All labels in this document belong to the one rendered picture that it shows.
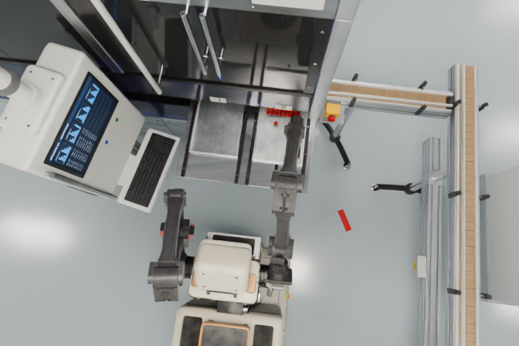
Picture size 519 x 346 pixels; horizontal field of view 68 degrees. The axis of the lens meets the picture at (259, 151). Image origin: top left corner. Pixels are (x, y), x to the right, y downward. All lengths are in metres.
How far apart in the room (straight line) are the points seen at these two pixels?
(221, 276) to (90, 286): 1.77
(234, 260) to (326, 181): 1.58
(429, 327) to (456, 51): 2.16
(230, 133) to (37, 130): 0.95
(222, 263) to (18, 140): 0.87
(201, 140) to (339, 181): 1.25
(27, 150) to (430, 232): 2.08
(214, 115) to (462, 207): 1.34
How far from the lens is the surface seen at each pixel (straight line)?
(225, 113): 2.11
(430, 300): 2.47
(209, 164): 2.04
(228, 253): 1.51
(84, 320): 3.17
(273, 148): 2.04
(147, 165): 2.19
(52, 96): 1.60
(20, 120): 1.61
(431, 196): 2.52
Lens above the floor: 2.85
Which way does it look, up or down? 75 degrees down
